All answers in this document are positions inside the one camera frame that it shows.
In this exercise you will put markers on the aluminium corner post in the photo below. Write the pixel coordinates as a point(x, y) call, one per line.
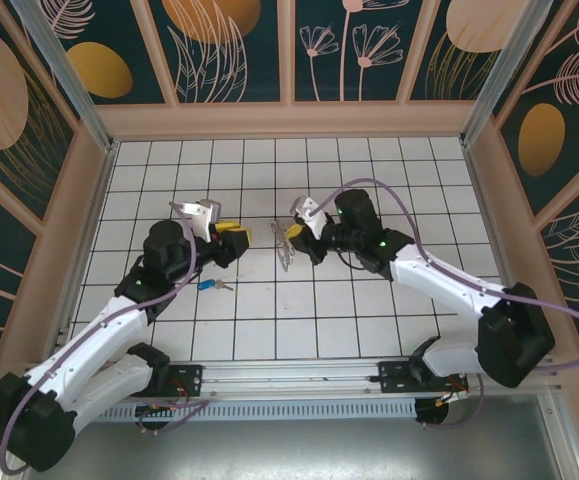
point(508, 75)
point(71, 75)

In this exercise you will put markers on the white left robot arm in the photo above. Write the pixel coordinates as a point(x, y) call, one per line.
point(109, 380)

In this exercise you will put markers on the blue capped key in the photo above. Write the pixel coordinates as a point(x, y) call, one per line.
point(205, 285)

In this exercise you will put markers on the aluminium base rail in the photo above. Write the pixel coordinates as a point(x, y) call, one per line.
point(289, 375)

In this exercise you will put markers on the aluminium frame bar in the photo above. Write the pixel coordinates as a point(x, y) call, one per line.
point(564, 430)

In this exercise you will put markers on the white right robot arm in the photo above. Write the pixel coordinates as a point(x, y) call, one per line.
point(434, 275)

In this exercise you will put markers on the grey metal sheet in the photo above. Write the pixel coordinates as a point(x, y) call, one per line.
point(289, 450)

